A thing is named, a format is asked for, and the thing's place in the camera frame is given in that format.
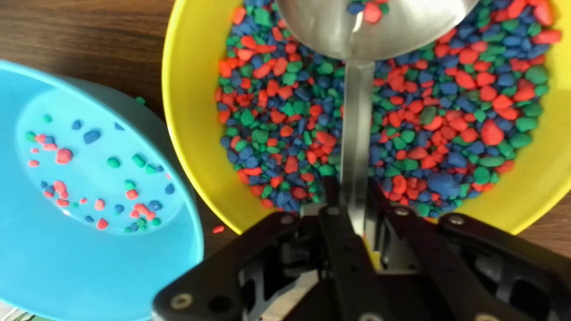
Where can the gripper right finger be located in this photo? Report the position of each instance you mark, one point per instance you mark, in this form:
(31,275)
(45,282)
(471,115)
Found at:
(450,267)

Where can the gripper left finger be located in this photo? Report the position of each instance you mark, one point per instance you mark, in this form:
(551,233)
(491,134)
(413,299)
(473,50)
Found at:
(267,249)

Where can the silver spoon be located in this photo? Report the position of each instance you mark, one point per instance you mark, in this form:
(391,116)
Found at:
(357,89)

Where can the yellow bowl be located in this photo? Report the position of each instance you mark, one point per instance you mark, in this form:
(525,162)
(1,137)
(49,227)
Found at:
(196,133)

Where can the light blue bowl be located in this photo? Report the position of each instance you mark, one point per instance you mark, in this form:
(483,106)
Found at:
(80,249)

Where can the red pebble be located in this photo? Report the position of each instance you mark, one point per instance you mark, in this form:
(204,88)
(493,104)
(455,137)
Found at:
(218,229)

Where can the heap of coloured pebbles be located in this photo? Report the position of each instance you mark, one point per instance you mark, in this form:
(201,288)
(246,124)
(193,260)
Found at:
(401,116)

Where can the scattered coloured pebbles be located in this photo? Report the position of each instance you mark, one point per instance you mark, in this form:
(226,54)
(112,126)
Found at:
(98,178)

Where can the green pebble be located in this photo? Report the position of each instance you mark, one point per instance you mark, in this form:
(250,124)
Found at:
(140,100)

